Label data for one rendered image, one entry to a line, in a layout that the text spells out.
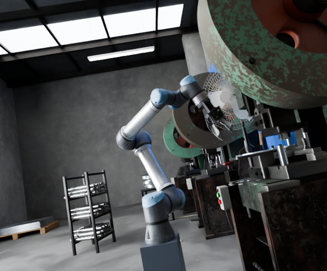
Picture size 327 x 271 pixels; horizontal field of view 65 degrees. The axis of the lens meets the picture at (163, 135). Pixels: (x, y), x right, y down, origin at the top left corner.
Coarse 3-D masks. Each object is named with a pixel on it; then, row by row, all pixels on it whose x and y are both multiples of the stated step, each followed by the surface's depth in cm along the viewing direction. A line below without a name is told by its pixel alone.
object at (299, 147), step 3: (288, 147) 126; (291, 147) 126; (294, 147) 126; (297, 147) 126; (300, 147) 126; (288, 150) 126; (291, 150) 126; (294, 150) 126; (297, 150) 126; (273, 153) 139; (276, 153) 136; (288, 153) 126; (291, 153) 126; (294, 153) 126; (276, 156) 136
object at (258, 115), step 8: (256, 104) 141; (256, 112) 140; (264, 112) 134; (272, 112) 128; (280, 112) 129; (288, 112) 129; (256, 120) 138; (264, 120) 130; (272, 120) 128; (280, 120) 128; (288, 120) 128; (296, 120) 128; (264, 128) 130
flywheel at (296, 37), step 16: (256, 0) 101; (272, 0) 102; (288, 0) 99; (304, 0) 92; (320, 0) 90; (272, 16) 101; (288, 16) 101; (304, 16) 98; (320, 16) 101; (272, 32) 100; (288, 32) 102; (304, 32) 100; (320, 32) 100; (304, 48) 99; (320, 48) 99
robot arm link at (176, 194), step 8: (136, 136) 149; (144, 136) 154; (136, 144) 149; (144, 144) 150; (136, 152) 151; (144, 152) 149; (152, 152) 152; (144, 160) 148; (152, 160) 147; (152, 168) 145; (160, 168) 146; (152, 176) 144; (160, 176) 143; (160, 184) 141; (168, 184) 139; (168, 192) 137; (176, 192) 139; (176, 200) 135; (184, 200) 140; (176, 208) 136
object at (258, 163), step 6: (276, 150) 126; (240, 156) 125; (246, 156) 125; (252, 156) 136; (258, 156) 128; (264, 156) 127; (270, 156) 128; (258, 162) 130; (264, 162) 127; (270, 162) 127; (258, 168) 131; (264, 168) 127; (258, 174) 132; (264, 174) 126
